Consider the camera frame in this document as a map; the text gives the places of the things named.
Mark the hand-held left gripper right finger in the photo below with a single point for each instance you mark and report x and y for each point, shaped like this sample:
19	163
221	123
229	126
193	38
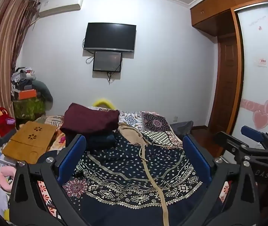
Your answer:
196	160

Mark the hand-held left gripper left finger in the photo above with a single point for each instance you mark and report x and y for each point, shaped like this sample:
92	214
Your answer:
71	157

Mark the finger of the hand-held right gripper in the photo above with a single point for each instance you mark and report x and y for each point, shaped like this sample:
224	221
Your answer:
225	140
251	133

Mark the navy patterned jacket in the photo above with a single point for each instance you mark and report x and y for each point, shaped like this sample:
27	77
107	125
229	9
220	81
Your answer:
124	169

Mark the dark blue folded garment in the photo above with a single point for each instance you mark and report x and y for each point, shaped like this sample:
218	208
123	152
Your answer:
101	141

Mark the dark grey cloth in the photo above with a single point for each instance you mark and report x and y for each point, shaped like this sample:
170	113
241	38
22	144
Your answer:
183	127

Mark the maroon folded garment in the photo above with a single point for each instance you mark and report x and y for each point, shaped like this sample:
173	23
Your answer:
89	119

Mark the bamboo lap desk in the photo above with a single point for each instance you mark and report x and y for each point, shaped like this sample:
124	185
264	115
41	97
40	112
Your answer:
28	141

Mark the patchwork bedspread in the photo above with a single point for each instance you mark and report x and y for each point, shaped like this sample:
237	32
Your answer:
152	122

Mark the green patterned cloth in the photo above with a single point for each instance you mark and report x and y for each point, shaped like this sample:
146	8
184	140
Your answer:
28	108

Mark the pink neck pillow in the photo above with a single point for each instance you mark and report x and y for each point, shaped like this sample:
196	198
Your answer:
5	171

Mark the grey-green coat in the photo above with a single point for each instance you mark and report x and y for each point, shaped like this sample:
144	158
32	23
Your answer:
43	91

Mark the small label sticker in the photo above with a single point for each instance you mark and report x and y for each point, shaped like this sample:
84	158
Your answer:
261	61

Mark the orange box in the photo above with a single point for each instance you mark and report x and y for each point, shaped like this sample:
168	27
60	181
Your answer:
26	94

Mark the pile of mixed clutter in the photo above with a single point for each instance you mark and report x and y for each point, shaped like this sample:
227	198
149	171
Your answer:
22	75

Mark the wooden overhead cabinet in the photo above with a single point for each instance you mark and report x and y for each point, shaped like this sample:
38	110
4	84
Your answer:
209	16

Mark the white air conditioner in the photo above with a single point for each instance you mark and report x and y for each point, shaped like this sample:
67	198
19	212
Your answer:
61	4

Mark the white wall socket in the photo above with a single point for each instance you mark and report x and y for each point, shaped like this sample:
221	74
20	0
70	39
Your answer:
175	118

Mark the small black wall monitor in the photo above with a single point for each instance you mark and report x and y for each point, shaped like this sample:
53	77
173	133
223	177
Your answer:
107	61

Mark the black wall television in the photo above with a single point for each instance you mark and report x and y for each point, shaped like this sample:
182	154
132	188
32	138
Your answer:
110	36

